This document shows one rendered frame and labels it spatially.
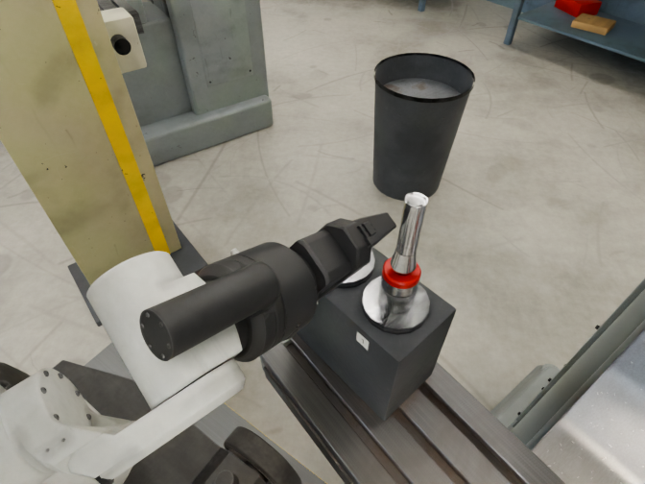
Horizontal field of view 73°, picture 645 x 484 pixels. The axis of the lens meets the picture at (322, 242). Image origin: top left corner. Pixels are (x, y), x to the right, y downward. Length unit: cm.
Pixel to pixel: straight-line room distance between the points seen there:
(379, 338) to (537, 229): 198
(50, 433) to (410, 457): 51
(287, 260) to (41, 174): 148
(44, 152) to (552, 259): 217
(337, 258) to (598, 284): 202
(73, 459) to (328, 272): 23
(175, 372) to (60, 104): 145
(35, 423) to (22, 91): 141
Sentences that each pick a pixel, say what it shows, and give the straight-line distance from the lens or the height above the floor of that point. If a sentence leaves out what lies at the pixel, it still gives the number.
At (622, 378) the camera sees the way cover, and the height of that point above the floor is 93.
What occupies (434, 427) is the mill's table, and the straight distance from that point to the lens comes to 74.
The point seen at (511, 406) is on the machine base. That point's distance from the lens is 162.
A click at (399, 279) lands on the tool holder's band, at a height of 117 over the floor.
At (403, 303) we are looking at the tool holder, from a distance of 57.
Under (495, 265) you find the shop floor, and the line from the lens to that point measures 223.
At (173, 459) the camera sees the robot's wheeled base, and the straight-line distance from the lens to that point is 110.
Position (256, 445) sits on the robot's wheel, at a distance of 104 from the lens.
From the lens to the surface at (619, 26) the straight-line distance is 458.
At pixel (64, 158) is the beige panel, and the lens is 179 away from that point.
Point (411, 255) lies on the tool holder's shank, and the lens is 51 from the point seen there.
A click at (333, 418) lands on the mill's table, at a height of 90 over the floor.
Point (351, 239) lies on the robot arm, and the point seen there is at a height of 128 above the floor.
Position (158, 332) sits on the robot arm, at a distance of 29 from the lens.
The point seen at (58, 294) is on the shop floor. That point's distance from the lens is 230.
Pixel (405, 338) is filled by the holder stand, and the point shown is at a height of 109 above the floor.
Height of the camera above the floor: 158
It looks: 46 degrees down
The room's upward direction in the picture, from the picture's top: straight up
